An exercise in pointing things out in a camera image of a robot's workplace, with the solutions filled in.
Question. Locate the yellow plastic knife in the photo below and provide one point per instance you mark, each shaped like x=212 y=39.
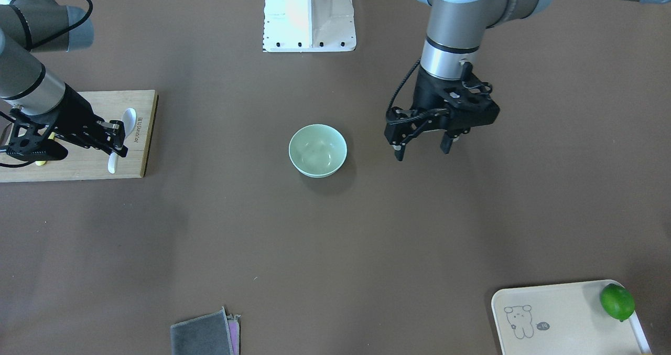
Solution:
x=43 y=162

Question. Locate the wooden cutting board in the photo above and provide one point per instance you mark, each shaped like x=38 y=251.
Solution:
x=91 y=164

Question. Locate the green lime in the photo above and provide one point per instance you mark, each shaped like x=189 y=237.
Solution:
x=617 y=302

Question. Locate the white ceramic spoon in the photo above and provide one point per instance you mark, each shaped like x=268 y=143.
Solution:
x=129 y=119

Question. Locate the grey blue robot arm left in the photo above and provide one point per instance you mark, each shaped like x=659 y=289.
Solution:
x=456 y=29

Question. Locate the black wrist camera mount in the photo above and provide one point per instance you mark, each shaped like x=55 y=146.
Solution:
x=29 y=138

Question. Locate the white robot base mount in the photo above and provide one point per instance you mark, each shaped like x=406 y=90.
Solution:
x=309 y=26

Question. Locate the grey folded cloth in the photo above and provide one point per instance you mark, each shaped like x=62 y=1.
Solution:
x=208 y=334

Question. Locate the cream tray with bear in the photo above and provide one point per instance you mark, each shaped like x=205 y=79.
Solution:
x=563 y=318

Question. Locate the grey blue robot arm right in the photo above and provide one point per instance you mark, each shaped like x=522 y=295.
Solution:
x=45 y=111

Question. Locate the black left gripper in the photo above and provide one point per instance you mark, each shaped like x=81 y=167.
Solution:
x=425 y=96

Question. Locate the light green bowl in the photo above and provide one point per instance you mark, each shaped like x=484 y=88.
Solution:
x=317 y=151

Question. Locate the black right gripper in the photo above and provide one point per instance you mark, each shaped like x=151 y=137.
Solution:
x=75 y=113

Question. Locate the pink folded cloth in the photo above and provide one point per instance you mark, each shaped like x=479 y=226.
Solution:
x=234 y=331

